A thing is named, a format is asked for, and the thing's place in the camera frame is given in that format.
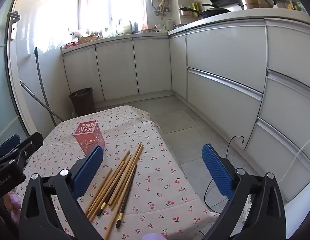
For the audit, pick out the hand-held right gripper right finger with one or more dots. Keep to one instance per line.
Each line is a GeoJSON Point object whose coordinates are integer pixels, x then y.
{"type": "Point", "coordinates": [217, 172]}

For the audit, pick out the yellow green bottle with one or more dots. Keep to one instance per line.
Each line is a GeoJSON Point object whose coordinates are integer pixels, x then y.
{"type": "Point", "coordinates": [195, 6]}

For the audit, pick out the white kitchen base cabinets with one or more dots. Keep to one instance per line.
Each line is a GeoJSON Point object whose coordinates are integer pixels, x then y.
{"type": "Point", "coordinates": [220, 50]}

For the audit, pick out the steel cooking pot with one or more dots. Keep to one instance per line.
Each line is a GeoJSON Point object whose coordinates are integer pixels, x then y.
{"type": "Point", "coordinates": [255, 2]}

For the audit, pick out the kitchen window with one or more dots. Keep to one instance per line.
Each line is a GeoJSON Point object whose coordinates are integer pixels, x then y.
{"type": "Point", "coordinates": [114, 2]}

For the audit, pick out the steel sink basin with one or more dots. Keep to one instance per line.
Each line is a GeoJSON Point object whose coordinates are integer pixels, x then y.
{"type": "Point", "coordinates": [147, 30]}

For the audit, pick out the grey metal rod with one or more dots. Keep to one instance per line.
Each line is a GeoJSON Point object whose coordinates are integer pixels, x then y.
{"type": "Point", "coordinates": [37, 97]}

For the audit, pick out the pink perforated utensil holder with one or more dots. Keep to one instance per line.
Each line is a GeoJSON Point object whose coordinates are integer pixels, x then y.
{"type": "Point", "coordinates": [88, 135]}

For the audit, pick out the black wall hooks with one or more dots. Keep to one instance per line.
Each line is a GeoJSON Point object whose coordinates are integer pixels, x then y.
{"type": "Point", "coordinates": [71, 31]}

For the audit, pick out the black frying pan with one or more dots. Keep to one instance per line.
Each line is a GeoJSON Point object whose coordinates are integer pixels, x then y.
{"type": "Point", "coordinates": [188, 12]}

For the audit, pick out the brown trash bin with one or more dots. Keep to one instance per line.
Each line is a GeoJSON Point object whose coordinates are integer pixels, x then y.
{"type": "Point", "coordinates": [82, 102]}

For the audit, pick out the pink plastic basket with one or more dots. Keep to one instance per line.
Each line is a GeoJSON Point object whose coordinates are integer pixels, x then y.
{"type": "Point", "coordinates": [71, 45]}

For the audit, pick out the black wok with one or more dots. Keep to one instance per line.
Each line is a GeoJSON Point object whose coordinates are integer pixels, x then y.
{"type": "Point", "coordinates": [215, 12]}

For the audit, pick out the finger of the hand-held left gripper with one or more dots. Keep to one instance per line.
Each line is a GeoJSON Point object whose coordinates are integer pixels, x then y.
{"type": "Point", "coordinates": [9, 143]}
{"type": "Point", "coordinates": [29, 143]}

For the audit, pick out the cherry print tablecloth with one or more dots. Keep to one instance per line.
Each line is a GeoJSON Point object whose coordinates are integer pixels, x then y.
{"type": "Point", "coordinates": [157, 180]}

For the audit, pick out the dark bottle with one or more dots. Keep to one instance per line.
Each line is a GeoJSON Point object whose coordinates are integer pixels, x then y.
{"type": "Point", "coordinates": [136, 26]}

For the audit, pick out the white power strip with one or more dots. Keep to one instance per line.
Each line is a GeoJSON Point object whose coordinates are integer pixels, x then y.
{"type": "Point", "coordinates": [247, 205]}

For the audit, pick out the grey mop pole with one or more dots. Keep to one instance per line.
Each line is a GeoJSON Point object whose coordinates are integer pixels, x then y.
{"type": "Point", "coordinates": [41, 80]}

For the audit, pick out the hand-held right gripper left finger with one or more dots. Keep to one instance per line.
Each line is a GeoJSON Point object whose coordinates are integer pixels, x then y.
{"type": "Point", "coordinates": [88, 172]}

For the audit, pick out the pink cloth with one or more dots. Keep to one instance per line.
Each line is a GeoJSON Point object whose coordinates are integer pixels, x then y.
{"type": "Point", "coordinates": [12, 201]}

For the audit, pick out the bunch of wooden chopsticks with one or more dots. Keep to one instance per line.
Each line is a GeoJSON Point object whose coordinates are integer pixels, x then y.
{"type": "Point", "coordinates": [130, 166]}

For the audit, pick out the wicker basket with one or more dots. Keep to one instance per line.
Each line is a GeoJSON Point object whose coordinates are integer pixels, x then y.
{"type": "Point", "coordinates": [87, 40]}

